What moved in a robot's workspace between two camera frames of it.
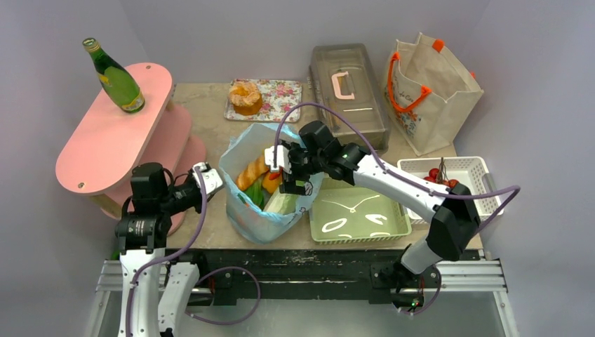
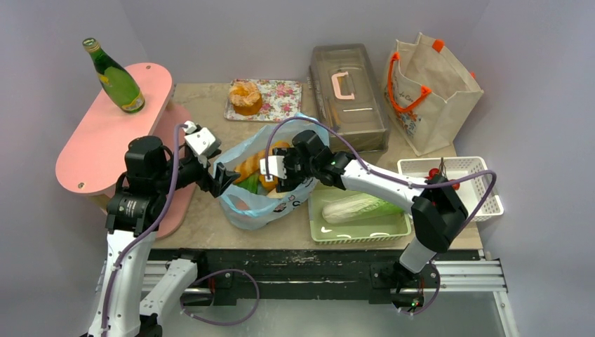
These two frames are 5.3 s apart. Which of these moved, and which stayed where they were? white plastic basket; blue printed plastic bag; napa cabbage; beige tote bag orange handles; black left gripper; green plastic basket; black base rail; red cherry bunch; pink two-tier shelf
Moved: blue printed plastic bag; black left gripper; napa cabbage
Stayed: white plastic basket; black base rail; red cherry bunch; pink two-tier shelf; green plastic basket; beige tote bag orange handles
